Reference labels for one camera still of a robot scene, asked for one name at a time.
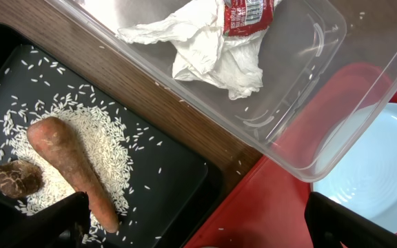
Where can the white rice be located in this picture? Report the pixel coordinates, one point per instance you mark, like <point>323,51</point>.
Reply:
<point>109,148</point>

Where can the red serving tray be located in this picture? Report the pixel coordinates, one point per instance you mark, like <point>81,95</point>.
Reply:
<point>266,209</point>

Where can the large light blue plate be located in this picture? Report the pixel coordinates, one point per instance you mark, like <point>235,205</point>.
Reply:
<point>365,179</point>

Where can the brown food scrap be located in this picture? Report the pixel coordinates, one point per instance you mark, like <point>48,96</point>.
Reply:
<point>20,178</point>

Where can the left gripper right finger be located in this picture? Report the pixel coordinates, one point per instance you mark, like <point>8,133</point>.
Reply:
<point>332,225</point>

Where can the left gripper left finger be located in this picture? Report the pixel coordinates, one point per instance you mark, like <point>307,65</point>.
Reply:
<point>63,224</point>

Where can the black tray bin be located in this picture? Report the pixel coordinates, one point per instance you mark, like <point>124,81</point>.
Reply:
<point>171,188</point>

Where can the orange carrot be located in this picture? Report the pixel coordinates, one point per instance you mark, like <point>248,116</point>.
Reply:
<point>57,143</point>

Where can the red snack wrapper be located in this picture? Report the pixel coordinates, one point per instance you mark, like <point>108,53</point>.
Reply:
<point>243,18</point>

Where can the crumpled white tissue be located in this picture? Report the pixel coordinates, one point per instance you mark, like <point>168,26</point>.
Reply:
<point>203,52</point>

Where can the clear plastic bin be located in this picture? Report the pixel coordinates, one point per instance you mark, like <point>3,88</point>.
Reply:
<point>306,44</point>

